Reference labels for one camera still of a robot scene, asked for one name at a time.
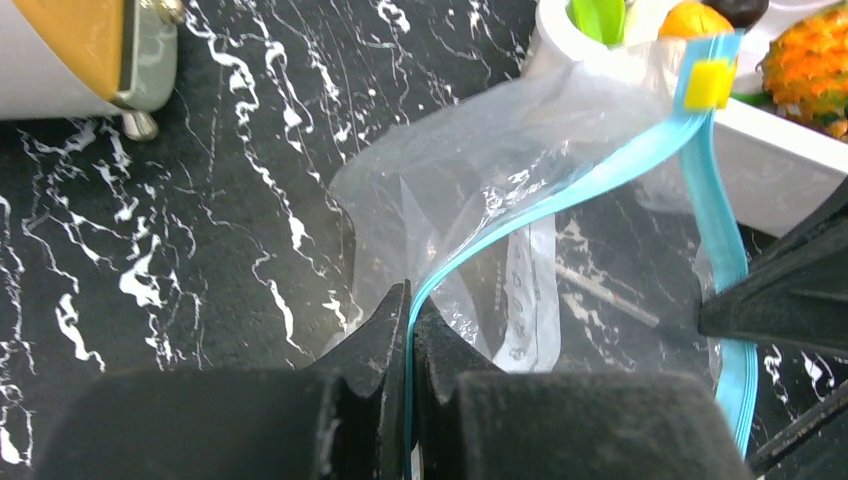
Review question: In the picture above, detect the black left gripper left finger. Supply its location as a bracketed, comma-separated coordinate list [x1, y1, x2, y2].
[32, 283, 410, 479]

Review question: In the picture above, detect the cream cylindrical container orange lid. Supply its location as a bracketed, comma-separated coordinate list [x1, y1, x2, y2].
[1, 0, 186, 141]

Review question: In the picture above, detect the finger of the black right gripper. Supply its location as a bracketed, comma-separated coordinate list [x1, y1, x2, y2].
[747, 383, 847, 479]
[697, 181, 847, 356]

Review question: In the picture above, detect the clear blue zip top bag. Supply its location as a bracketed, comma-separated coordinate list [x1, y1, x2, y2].
[330, 33, 758, 450]

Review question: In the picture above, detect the white plastic bin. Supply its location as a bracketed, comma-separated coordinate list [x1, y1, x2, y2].
[522, 1, 847, 237]

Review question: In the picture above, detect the toy orange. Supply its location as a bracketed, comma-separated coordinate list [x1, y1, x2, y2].
[658, 1, 735, 39]

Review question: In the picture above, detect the orange toy pineapple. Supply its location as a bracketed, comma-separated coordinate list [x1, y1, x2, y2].
[759, 1, 847, 143]

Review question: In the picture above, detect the dark brown toy fruit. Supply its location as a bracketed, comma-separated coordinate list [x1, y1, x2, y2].
[702, 0, 770, 31]

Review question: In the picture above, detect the green toy leaf vegetable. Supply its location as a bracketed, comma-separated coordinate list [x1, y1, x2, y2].
[566, 0, 627, 47]

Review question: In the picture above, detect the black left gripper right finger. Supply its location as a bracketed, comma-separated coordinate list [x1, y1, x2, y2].
[411, 296, 757, 480]

